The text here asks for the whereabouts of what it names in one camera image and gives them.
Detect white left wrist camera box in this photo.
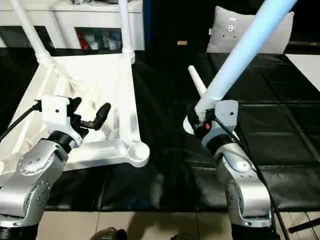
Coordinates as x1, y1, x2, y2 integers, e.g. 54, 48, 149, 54
41, 96, 84, 149

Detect grey cushion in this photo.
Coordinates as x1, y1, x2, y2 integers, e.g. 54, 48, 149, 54
206, 6, 296, 55

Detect white plastic table top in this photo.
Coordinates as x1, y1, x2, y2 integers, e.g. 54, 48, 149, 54
0, 50, 151, 174

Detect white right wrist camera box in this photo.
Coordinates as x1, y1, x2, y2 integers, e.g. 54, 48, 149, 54
202, 100, 240, 151

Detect white plastic table leg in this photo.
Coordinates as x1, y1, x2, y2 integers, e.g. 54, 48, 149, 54
10, 0, 54, 64
194, 0, 299, 117
182, 65, 209, 136
118, 0, 136, 64

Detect white glass-door sideboard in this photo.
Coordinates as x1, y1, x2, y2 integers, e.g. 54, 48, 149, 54
0, 0, 146, 52

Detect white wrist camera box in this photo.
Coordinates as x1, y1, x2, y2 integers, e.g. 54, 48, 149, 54
202, 100, 240, 151
41, 96, 84, 149

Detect black work mat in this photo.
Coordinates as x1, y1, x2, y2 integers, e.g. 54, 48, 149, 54
0, 47, 320, 213

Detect white sheet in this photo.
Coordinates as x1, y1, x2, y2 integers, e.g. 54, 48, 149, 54
285, 52, 320, 94

